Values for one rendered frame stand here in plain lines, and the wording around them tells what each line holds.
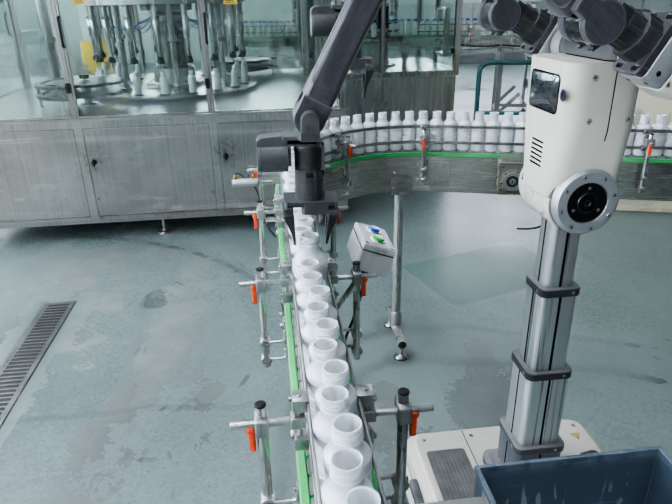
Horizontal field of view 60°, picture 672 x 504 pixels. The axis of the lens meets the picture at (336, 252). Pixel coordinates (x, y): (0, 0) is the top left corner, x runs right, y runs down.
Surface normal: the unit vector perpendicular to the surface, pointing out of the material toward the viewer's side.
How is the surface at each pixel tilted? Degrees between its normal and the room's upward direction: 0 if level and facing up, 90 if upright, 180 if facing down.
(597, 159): 101
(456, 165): 90
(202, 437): 0
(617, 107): 90
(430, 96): 90
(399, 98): 90
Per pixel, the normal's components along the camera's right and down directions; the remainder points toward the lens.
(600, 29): 0.11, 0.41
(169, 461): -0.02, -0.91
